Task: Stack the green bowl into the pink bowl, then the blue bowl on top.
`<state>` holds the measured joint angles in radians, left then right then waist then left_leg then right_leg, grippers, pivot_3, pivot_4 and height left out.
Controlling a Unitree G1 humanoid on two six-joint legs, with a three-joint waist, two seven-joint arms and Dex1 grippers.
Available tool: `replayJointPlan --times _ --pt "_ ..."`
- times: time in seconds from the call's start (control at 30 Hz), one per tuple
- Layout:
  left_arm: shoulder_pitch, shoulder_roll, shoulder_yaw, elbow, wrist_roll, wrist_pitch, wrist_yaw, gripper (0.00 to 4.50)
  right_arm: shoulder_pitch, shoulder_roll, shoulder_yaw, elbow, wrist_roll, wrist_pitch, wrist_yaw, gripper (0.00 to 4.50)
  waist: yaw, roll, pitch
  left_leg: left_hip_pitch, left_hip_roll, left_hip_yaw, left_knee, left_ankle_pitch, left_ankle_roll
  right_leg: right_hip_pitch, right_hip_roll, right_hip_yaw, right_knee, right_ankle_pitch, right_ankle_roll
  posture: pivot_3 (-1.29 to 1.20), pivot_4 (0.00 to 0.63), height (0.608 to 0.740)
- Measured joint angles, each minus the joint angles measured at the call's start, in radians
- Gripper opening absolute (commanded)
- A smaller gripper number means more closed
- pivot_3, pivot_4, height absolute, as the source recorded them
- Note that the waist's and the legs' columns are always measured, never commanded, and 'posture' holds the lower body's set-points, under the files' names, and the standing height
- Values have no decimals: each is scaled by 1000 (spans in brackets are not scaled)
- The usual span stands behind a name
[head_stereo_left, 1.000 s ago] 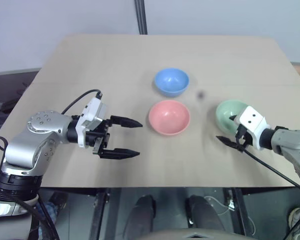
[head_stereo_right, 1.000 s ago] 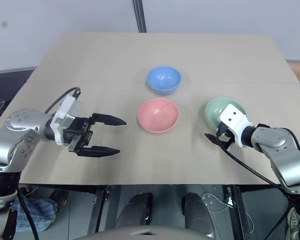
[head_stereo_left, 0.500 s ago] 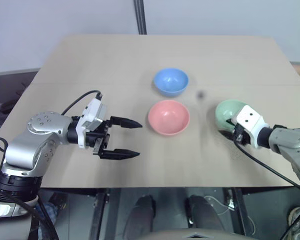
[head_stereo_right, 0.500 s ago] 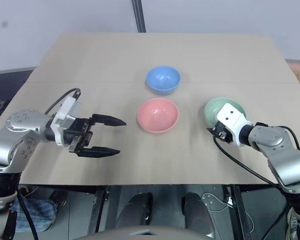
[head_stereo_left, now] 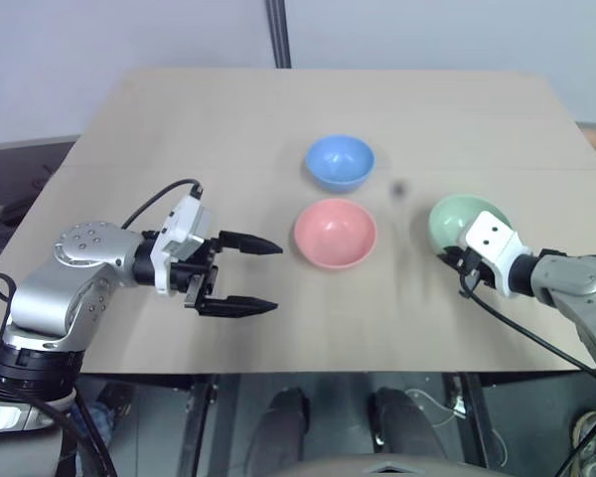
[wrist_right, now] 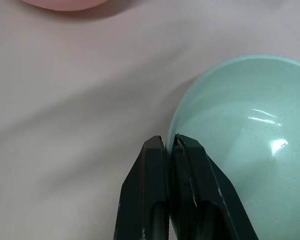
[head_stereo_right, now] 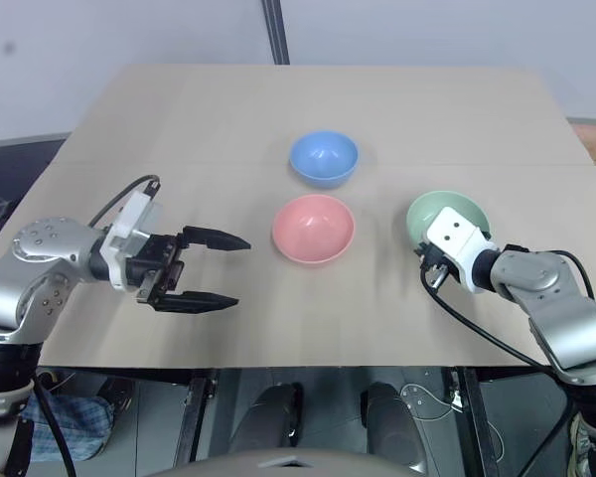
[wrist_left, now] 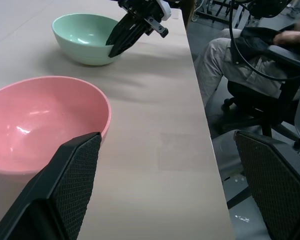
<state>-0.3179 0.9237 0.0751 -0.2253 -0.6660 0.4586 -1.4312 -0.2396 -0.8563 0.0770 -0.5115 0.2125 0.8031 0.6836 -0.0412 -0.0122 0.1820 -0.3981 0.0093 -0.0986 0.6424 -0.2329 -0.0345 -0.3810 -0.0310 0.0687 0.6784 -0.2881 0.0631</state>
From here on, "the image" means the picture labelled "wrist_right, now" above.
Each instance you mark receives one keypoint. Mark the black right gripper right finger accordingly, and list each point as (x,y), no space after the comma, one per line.
(205,190)

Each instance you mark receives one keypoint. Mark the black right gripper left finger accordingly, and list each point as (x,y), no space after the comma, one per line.
(145,185)

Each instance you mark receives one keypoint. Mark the green bowl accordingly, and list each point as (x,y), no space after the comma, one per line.
(252,140)

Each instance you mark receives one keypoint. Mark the pink bowl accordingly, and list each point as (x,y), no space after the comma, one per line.
(65,3)

